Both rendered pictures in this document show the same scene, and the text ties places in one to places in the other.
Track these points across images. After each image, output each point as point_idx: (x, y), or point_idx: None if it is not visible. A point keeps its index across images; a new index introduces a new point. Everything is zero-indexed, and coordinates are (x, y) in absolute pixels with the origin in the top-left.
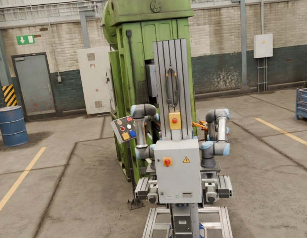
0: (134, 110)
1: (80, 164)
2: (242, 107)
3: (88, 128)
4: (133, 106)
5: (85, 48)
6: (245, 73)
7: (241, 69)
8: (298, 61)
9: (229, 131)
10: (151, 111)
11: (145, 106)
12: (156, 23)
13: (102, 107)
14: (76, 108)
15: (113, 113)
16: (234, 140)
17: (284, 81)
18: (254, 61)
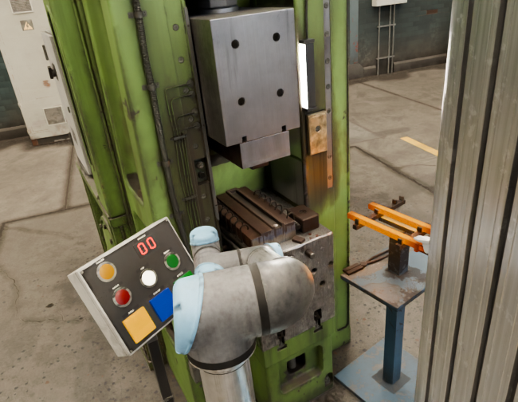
0: (197, 325)
1: (9, 305)
2: (362, 111)
3: (33, 179)
4: (186, 290)
5: None
6: (355, 38)
7: (347, 29)
8: (449, 13)
9: (362, 173)
10: (302, 309)
11: (268, 294)
12: None
13: (64, 122)
14: (4, 126)
15: (84, 172)
16: (384, 200)
17: (422, 54)
18: (372, 13)
